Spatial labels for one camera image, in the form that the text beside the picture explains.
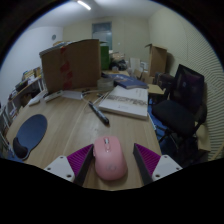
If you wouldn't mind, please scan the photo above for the large brown cardboard box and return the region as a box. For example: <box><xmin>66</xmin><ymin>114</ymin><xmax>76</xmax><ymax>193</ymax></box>
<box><xmin>39</xmin><ymin>38</ymin><xmax>102</xmax><ymax>94</ymax></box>

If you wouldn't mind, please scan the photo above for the dark blue mouse pad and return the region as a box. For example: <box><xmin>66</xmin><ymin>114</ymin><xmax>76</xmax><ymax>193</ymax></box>
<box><xmin>12</xmin><ymin>113</ymin><xmax>48</xmax><ymax>160</ymax></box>

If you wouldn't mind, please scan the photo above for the blue book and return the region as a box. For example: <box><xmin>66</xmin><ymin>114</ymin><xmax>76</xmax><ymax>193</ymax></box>
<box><xmin>107</xmin><ymin>73</ymin><xmax>150</xmax><ymax>90</ymax></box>

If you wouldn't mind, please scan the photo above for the black office chair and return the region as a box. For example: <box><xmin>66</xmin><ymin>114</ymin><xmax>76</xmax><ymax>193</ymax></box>
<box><xmin>151</xmin><ymin>63</ymin><xmax>208</xmax><ymax>158</ymax></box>

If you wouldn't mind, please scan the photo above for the ceiling tube light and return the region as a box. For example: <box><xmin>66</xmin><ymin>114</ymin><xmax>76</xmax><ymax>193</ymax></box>
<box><xmin>76</xmin><ymin>0</ymin><xmax>92</xmax><ymax>11</ymax></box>

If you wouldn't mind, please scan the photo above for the black marker pen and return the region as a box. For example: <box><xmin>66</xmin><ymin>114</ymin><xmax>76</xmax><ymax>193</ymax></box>
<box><xmin>87</xmin><ymin>100</ymin><xmax>110</xmax><ymax>126</ymax></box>

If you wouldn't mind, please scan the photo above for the tall open cardboard box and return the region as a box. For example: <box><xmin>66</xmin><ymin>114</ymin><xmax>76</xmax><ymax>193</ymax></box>
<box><xmin>145</xmin><ymin>43</ymin><xmax>168</xmax><ymax>78</ymax></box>

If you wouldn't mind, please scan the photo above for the green box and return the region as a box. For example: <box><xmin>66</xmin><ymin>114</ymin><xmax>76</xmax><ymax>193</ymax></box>
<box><xmin>99</xmin><ymin>42</ymin><xmax>111</xmax><ymax>71</ymax></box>

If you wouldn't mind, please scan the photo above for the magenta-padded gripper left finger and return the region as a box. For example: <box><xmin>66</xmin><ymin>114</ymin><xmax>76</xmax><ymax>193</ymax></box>
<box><xmin>43</xmin><ymin>143</ymin><xmax>95</xmax><ymax>187</ymax></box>

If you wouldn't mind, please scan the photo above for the flat white remote control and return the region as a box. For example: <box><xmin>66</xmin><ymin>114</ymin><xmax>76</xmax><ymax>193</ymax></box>
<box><xmin>27</xmin><ymin>93</ymin><xmax>46</xmax><ymax>107</ymax></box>

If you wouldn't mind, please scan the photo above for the grey door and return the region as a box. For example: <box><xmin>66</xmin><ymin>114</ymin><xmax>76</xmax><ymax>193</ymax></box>
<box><xmin>91</xmin><ymin>21</ymin><xmax>113</xmax><ymax>51</ymax></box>

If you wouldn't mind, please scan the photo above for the white book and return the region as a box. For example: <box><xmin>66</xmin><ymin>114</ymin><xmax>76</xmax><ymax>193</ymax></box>
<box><xmin>98</xmin><ymin>85</ymin><xmax>149</xmax><ymax>120</ymax></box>

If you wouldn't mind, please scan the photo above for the pink computer mouse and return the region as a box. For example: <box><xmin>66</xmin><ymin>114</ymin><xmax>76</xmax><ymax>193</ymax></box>
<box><xmin>92</xmin><ymin>135</ymin><xmax>128</xmax><ymax>182</ymax></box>

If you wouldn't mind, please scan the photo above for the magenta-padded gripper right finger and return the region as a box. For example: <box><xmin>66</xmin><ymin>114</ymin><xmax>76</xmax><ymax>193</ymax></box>
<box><xmin>133</xmin><ymin>143</ymin><xmax>184</xmax><ymax>186</ymax></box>

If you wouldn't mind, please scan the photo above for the cluttered shelf unit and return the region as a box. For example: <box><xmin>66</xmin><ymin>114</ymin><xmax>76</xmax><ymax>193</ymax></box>
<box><xmin>0</xmin><ymin>66</ymin><xmax>44</xmax><ymax>128</ymax></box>

